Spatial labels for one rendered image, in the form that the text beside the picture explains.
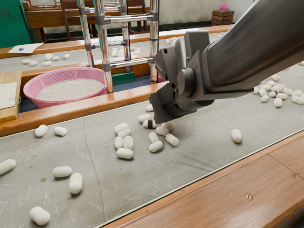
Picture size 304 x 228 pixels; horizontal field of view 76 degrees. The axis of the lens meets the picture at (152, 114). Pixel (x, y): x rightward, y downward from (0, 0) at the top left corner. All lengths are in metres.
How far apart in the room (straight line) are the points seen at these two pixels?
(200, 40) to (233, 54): 0.15
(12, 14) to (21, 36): 0.26
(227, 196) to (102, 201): 0.20
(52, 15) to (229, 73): 2.95
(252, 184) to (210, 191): 0.07
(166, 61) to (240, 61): 0.22
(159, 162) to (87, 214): 0.15
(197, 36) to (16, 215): 0.40
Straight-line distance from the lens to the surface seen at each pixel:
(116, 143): 0.41
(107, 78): 0.58
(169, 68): 0.39
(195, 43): 0.34
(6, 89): 0.71
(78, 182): 0.36
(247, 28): 0.19
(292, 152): 0.46
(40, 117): 0.54
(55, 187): 0.40
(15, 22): 3.08
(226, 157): 0.43
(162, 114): 0.41
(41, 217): 0.35
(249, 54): 0.18
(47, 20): 3.09
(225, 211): 0.32
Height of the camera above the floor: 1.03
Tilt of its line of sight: 33 degrees down
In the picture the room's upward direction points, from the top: straight up
